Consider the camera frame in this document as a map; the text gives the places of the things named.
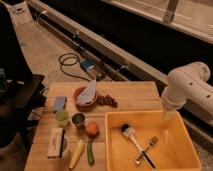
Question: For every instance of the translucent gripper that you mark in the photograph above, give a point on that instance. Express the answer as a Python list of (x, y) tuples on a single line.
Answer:
[(168, 114)]

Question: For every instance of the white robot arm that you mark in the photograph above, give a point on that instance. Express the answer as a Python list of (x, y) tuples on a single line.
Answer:
[(188, 82)]

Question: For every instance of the white cup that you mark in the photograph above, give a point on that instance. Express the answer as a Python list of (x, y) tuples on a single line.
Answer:
[(65, 147)]

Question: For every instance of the green plastic cup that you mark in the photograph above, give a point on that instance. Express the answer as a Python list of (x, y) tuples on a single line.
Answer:
[(62, 117)]

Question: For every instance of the yellow plastic bin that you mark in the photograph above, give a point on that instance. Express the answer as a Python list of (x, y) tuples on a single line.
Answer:
[(148, 141)]

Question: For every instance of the bunch of red grapes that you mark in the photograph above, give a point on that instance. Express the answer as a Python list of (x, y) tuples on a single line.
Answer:
[(106, 100)]

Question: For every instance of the orange toy fruit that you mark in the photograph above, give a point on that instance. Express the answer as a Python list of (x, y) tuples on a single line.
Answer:
[(92, 128)]

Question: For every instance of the white cloth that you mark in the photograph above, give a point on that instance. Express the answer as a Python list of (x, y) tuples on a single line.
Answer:
[(88, 94)]

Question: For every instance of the brown bowl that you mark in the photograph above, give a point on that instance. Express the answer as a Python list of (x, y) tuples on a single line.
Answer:
[(77, 92)]

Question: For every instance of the green toy cucumber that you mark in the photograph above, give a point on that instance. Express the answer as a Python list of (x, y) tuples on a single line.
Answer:
[(90, 155)]

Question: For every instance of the yellow toy corn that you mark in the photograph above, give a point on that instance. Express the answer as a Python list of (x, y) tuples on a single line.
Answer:
[(77, 153)]

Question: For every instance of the blue box on floor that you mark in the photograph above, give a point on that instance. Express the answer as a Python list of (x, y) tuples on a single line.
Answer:
[(87, 64)]

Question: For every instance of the blue sponge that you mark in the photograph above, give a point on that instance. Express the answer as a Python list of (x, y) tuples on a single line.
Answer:
[(60, 103)]

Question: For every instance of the black chair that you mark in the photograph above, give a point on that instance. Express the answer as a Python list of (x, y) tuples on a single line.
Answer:
[(20, 88)]

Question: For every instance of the black handled knife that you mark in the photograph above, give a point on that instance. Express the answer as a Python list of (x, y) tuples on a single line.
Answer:
[(152, 165)]

